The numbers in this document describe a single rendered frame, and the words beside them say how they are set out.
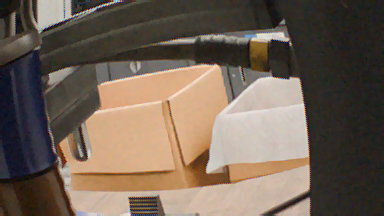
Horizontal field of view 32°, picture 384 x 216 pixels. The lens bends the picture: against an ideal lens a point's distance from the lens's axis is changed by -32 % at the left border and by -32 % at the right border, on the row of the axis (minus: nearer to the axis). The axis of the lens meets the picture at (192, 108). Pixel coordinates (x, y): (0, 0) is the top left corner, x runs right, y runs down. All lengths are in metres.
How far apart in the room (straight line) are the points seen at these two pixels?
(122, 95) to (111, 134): 0.57
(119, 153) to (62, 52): 2.42
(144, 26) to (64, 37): 0.05
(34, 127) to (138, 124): 2.60
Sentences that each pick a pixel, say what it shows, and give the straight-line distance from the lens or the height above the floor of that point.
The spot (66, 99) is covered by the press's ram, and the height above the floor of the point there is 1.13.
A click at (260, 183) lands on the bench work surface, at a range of 1.08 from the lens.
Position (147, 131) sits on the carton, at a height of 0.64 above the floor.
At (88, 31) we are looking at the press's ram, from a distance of 0.44.
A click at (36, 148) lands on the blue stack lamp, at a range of 0.22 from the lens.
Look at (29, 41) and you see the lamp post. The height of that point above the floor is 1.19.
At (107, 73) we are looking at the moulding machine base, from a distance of 5.40.
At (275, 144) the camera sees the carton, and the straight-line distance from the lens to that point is 2.74.
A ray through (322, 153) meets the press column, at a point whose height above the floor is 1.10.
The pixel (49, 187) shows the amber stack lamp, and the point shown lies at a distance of 0.22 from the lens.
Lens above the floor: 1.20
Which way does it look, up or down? 11 degrees down
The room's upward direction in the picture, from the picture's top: 12 degrees counter-clockwise
